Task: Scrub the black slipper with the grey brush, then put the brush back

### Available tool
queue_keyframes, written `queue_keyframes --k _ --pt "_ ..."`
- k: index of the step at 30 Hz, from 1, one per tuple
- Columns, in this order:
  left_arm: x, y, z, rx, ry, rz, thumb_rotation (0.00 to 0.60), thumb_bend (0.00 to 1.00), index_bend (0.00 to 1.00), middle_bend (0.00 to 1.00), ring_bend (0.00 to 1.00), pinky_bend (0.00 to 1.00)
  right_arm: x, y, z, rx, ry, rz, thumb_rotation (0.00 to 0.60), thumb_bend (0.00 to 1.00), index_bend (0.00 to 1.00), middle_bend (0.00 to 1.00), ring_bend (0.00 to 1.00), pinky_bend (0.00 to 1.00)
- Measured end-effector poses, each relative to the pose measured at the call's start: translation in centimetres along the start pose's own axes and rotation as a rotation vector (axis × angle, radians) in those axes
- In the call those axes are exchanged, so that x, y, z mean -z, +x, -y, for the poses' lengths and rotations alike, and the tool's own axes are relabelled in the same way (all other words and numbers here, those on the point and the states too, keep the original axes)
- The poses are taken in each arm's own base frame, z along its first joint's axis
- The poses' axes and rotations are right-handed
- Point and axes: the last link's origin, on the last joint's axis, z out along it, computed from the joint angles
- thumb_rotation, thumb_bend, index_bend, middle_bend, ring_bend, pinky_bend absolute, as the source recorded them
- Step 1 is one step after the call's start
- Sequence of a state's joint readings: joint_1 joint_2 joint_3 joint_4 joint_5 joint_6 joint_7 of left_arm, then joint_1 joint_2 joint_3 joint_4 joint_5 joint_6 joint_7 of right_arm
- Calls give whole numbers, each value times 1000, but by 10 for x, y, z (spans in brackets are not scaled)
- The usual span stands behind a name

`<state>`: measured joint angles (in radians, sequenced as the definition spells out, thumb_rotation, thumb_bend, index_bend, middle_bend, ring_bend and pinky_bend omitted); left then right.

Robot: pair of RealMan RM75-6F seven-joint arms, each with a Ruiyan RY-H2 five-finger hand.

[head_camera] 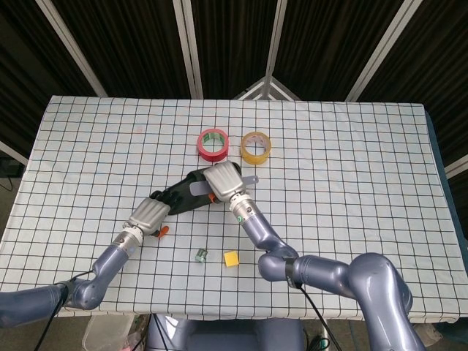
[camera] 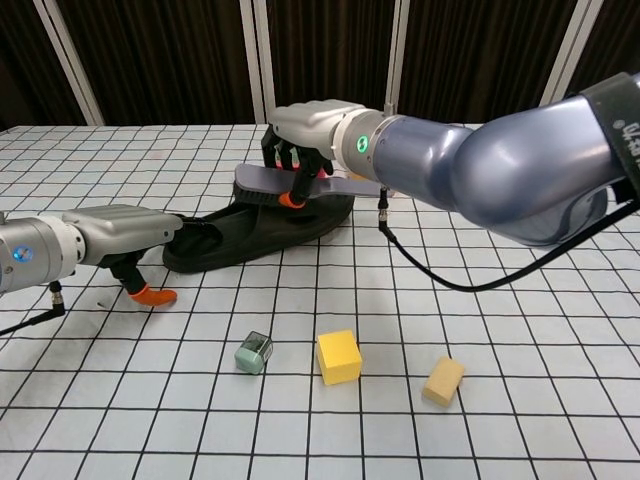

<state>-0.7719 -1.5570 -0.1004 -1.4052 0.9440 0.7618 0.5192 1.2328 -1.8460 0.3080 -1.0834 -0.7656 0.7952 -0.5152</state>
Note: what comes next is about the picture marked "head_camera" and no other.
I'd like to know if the small black device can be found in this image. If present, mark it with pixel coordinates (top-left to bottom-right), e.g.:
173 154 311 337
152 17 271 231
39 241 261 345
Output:
0 156 25 192

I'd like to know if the white metal stand frame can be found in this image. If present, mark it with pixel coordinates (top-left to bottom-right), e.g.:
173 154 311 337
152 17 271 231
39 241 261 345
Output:
233 75 301 102

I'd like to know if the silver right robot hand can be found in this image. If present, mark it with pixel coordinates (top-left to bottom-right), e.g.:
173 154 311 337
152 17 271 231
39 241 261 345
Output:
203 162 249 204

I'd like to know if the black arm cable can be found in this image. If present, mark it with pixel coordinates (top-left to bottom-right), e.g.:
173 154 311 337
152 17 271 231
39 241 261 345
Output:
38 269 94 351
298 284 332 351

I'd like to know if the red tape roll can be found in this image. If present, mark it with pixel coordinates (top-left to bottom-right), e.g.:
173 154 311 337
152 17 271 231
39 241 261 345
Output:
197 128 230 162

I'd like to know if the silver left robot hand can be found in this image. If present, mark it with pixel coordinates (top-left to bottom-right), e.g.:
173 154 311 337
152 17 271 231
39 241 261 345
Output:
126 189 184 238

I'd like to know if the white black checked tablecloth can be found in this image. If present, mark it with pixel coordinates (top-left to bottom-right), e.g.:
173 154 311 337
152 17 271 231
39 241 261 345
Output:
0 95 468 325

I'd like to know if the yellow clear tape roll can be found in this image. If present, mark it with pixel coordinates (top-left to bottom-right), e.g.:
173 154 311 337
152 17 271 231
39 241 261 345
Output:
240 131 273 166

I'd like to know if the dark folding screen panel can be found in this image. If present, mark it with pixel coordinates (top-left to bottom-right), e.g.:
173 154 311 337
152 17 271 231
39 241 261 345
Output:
352 0 468 180
269 0 409 102
45 0 197 99
181 0 281 100
0 0 102 165

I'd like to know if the dark blue under cloth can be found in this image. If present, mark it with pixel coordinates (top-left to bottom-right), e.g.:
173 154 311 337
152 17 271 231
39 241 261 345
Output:
423 109 468 253

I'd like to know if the blue-grey robot torso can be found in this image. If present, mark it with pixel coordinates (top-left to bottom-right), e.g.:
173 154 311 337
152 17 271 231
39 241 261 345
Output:
146 316 306 351

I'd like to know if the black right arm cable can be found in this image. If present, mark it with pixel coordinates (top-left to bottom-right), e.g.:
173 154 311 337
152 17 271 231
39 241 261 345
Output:
298 284 332 351

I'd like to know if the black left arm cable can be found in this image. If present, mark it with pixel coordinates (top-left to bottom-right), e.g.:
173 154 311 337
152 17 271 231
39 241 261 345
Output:
38 269 94 351

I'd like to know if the clear plastic container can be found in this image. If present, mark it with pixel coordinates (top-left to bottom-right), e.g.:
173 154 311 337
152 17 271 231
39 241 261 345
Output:
83 314 137 351

